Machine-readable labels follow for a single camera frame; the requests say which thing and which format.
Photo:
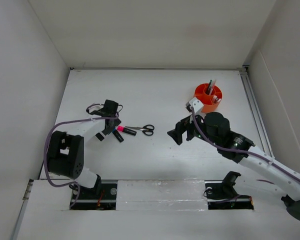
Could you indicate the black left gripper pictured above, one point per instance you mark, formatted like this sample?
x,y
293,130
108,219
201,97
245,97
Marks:
x,y
116,122

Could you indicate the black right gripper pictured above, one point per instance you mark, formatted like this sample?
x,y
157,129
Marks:
x,y
185,124

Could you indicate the blue capped black highlighter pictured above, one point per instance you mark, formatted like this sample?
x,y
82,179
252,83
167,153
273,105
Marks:
x,y
117,135

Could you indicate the pink capped black highlighter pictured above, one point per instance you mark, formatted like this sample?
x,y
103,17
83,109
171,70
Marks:
x,y
126,130

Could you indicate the black handled scissors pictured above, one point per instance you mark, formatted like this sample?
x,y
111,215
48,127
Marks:
x,y
147,130

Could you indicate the pink pencil sharpener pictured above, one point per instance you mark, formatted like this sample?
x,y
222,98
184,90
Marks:
x,y
215,99

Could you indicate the green gel pen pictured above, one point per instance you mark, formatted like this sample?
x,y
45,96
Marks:
x,y
209,87

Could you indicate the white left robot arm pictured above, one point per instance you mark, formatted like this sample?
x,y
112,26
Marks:
x,y
64,149

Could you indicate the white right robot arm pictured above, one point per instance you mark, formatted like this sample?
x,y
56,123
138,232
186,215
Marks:
x,y
215,129

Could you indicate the orange round compartment container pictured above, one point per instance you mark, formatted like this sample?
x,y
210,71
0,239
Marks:
x,y
201,93

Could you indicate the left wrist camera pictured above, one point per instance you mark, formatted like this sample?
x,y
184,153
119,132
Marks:
x,y
95,110

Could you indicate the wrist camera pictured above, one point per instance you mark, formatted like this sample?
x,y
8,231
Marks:
x,y
95,110
194,104

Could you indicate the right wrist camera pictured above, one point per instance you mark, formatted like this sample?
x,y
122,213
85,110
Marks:
x,y
194,104

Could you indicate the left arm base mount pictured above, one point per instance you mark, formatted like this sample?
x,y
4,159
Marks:
x,y
101,198

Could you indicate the front metal rail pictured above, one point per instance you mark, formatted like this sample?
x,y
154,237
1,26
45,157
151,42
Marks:
x,y
183,195

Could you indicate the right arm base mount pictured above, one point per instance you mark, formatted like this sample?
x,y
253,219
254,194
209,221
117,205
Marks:
x,y
221,194

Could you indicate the aluminium rail right side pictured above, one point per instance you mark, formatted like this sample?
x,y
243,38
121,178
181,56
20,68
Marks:
x,y
260,126

